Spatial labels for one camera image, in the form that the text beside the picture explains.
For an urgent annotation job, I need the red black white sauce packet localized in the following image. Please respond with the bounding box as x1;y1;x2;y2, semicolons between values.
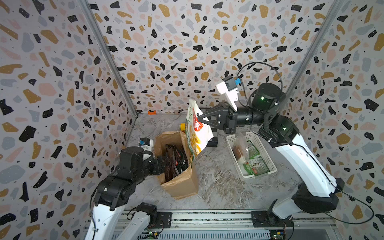
165;145;179;182

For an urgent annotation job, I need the large white yellow snack packet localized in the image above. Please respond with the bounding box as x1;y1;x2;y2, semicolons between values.
186;99;214;161

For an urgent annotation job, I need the dark packet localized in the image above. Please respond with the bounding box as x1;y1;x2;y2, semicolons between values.
175;147;189;175

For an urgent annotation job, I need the clear red condiment packet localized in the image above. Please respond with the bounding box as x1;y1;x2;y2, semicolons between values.
232;134;249;166

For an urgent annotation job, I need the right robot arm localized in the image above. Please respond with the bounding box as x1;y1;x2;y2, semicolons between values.
197;83;345;222

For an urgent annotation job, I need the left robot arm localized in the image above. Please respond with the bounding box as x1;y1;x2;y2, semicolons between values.
86;147;165;240

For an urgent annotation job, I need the black white chessboard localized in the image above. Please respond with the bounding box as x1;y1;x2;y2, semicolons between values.
207;116;219;148

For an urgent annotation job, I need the yellow red toy block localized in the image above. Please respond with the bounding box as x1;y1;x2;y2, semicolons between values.
180;123;186;133

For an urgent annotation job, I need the green soup packet upper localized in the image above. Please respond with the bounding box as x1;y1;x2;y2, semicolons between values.
247;140;260;160

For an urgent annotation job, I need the green soup packet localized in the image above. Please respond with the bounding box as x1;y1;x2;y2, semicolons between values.
247;140;260;160
243;156;270;176

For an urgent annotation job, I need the white perforated plastic basket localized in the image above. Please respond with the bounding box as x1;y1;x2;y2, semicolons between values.
226;132;277;182

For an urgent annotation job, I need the green soup packet lower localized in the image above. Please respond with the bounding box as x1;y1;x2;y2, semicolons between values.
243;156;270;176

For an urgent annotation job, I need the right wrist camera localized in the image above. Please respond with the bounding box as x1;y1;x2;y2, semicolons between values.
217;76;241;112

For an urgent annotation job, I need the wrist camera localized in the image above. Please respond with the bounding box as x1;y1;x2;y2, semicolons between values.
139;138;154;160
217;76;241;112

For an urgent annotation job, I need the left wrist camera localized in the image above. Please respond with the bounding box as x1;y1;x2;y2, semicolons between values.
139;138;154;160

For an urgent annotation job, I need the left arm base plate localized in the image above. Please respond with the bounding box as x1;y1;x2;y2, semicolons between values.
131;211;173;229

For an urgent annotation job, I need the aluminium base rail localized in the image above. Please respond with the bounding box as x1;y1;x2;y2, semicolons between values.
83;209;338;240

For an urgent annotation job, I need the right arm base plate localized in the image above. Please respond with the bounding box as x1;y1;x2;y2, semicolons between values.
251;211;294;228

